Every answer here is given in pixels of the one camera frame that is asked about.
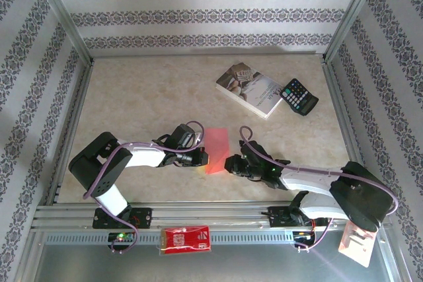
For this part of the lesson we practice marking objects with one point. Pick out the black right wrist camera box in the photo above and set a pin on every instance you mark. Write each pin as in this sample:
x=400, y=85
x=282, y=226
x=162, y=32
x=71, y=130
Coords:
x=256, y=151

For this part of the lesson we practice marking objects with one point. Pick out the small black controller board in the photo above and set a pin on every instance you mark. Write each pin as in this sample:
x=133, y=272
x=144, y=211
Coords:
x=304, y=236
x=121, y=237

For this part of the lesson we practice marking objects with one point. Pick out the thin aluminium table edge rail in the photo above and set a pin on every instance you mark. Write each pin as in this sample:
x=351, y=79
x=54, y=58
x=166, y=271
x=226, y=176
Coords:
x=198, y=55

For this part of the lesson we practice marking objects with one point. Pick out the grey sheet metal tray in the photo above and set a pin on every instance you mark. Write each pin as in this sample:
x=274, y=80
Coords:
x=231, y=265

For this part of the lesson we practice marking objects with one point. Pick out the pink square paper sheet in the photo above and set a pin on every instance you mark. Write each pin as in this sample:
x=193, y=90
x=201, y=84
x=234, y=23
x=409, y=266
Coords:
x=218, y=150

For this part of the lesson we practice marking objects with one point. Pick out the black calculator with coloured keys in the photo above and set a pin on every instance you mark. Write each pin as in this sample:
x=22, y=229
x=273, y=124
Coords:
x=299, y=95

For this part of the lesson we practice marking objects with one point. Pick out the pink blister pack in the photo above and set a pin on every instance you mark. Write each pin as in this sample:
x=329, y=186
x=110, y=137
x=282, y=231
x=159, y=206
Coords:
x=357, y=249

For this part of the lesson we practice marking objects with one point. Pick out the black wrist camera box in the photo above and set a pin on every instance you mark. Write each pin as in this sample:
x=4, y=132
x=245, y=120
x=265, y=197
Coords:
x=256, y=151
x=182, y=135

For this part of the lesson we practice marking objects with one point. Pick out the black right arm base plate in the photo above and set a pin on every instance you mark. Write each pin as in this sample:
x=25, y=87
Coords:
x=277, y=219

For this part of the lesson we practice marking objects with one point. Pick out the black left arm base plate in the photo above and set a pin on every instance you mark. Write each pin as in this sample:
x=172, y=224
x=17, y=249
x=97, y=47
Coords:
x=143, y=217

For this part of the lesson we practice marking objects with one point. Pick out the aluminium upright frame post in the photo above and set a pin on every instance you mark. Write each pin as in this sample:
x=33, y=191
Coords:
x=62, y=14
x=350, y=14

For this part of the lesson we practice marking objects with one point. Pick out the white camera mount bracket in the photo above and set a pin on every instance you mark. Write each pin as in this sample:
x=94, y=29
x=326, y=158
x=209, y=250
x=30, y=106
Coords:
x=198, y=137

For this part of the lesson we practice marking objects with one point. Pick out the red packet in clear bag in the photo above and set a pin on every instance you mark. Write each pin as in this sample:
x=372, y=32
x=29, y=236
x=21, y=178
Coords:
x=185, y=239

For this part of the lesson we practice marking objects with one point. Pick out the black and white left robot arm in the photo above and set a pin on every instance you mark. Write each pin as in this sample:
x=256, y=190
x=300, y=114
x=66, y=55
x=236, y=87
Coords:
x=96, y=166

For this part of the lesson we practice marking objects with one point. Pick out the paperback book with photo cover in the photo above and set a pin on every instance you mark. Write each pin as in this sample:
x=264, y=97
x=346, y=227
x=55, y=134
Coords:
x=246, y=85

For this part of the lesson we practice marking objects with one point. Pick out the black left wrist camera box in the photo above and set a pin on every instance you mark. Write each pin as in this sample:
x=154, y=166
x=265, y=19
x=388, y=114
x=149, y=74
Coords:
x=182, y=135

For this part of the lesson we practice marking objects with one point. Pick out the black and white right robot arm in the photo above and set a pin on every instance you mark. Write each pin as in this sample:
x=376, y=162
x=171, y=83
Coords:
x=360, y=196

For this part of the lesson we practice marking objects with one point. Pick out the aluminium table side rail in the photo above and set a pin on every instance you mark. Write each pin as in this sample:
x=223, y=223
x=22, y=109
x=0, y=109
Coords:
x=342, y=103
x=75, y=113

